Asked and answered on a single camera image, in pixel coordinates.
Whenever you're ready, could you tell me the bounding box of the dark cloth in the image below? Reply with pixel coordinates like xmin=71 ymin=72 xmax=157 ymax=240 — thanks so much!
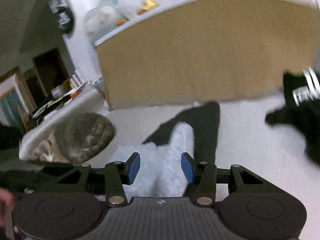
xmin=0 ymin=124 xmax=23 ymax=157

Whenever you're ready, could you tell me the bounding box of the woven tan headboard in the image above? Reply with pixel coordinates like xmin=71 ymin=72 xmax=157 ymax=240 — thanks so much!
xmin=94 ymin=0 xmax=320 ymax=110

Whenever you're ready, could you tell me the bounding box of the grey tabby cat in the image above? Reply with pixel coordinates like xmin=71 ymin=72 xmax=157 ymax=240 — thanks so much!
xmin=30 ymin=112 xmax=115 ymax=164

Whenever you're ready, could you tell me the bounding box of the black white-striped garment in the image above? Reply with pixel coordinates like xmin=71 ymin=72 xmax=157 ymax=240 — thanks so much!
xmin=265 ymin=67 xmax=320 ymax=167

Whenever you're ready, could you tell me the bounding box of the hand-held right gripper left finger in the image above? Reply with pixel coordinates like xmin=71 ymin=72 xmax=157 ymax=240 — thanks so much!
xmin=24 ymin=152 xmax=141 ymax=207

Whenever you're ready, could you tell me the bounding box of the black and grey knit sweater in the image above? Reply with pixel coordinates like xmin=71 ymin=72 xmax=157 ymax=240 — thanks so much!
xmin=111 ymin=101 xmax=221 ymax=198

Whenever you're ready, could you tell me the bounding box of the person's left hand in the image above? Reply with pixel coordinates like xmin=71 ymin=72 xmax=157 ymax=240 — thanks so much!
xmin=0 ymin=188 xmax=16 ymax=230

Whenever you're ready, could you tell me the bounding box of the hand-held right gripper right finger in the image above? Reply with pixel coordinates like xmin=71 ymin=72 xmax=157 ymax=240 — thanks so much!
xmin=180 ymin=152 xmax=298 ymax=207

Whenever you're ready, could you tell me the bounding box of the stack of books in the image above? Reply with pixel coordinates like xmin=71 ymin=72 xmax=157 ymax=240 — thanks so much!
xmin=31 ymin=72 xmax=88 ymax=119

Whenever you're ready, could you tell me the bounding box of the wooden framed window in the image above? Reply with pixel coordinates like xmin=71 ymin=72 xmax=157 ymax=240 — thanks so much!
xmin=0 ymin=66 xmax=37 ymax=130

